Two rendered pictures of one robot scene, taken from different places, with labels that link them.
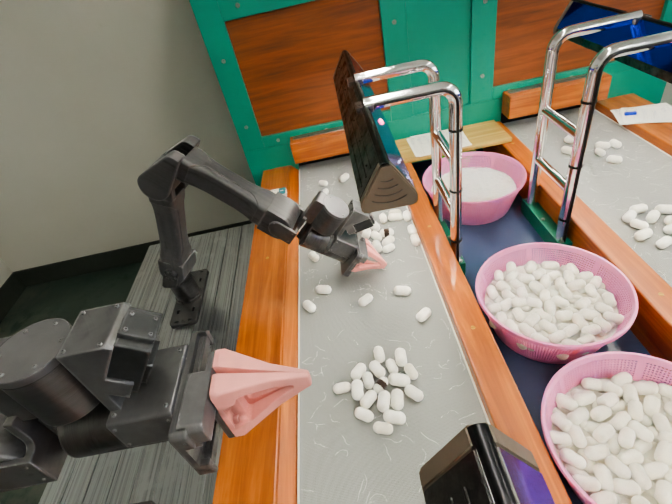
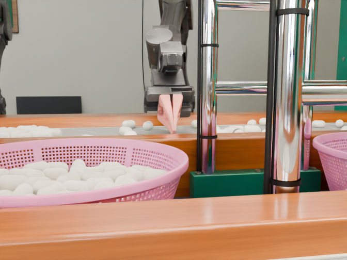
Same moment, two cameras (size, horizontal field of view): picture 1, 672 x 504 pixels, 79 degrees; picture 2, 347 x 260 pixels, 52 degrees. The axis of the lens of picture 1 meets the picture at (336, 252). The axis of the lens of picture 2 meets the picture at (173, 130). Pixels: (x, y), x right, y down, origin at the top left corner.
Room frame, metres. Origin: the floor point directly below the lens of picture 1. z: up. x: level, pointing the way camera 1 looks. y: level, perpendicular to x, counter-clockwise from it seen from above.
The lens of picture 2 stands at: (0.51, -0.76, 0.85)
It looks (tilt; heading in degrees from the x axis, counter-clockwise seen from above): 8 degrees down; 76
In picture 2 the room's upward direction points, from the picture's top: straight up
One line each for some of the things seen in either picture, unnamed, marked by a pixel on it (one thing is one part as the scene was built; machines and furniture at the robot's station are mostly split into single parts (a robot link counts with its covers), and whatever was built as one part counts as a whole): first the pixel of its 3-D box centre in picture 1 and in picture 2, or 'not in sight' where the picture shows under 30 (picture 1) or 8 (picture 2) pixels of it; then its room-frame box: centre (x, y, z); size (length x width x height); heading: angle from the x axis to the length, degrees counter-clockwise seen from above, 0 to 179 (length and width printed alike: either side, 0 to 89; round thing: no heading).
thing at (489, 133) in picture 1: (449, 141); not in sight; (1.14, -0.43, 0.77); 0.33 x 0.15 x 0.01; 85
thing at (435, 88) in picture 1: (409, 179); (240, 52); (0.77, -0.19, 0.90); 0.20 x 0.19 x 0.45; 175
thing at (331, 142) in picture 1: (338, 140); not in sight; (1.22, -0.09, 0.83); 0.30 x 0.06 x 0.07; 85
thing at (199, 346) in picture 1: (176, 403); not in sight; (0.21, 0.16, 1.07); 0.10 x 0.07 x 0.07; 177
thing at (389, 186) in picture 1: (361, 107); not in sight; (0.78, -0.12, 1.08); 0.62 x 0.08 x 0.07; 175
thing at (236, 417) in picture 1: (257, 375); not in sight; (0.22, 0.09, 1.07); 0.09 x 0.07 x 0.07; 87
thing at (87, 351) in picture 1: (146, 367); not in sight; (0.21, 0.16, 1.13); 0.07 x 0.06 x 0.11; 177
